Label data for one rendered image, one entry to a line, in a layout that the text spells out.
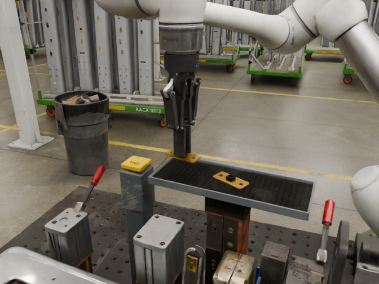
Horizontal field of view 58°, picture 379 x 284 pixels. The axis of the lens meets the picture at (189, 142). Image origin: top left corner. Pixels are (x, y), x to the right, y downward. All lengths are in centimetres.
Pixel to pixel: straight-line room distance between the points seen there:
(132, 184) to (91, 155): 236
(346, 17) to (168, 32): 58
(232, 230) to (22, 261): 49
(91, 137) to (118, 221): 176
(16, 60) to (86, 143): 127
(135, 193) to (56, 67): 415
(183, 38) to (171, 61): 5
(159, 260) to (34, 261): 32
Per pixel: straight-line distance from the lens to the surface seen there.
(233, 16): 95
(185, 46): 70
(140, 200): 92
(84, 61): 502
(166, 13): 70
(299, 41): 115
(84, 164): 330
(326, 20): 112
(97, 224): 149
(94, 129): 316
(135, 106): 438
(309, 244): 142
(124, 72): 479
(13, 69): 403
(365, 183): 115
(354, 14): 112
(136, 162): 91
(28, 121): 415
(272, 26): 104
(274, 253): 72
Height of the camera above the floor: 156
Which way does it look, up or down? 23 degrees down
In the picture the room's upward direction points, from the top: straight up
